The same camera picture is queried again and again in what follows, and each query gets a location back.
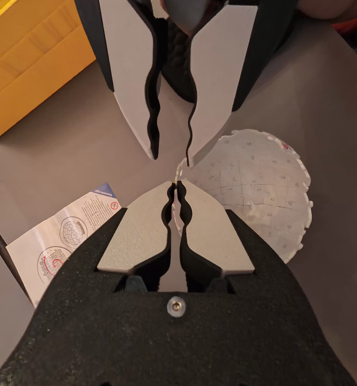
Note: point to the black padded wrist rest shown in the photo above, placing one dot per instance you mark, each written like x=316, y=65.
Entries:
x=178, y=60

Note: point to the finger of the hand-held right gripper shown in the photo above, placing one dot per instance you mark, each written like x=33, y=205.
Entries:
x=220, y=75
x=127, y=60

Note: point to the red orange item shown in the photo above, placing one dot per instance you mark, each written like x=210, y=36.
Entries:
x=354, y=24

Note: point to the yellow plastic bin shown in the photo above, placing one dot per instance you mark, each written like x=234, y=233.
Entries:
x=31, y=60

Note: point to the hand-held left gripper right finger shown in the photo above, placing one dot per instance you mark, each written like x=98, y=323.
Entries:
x=217, y=238

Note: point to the half-built colourful puzzle ball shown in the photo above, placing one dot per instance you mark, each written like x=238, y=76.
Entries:
x=256, y=187

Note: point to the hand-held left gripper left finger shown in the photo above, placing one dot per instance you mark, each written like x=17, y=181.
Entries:
x=136, y=235

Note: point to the folded paper instruction leaflet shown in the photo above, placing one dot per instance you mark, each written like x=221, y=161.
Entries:
x=40, y=247

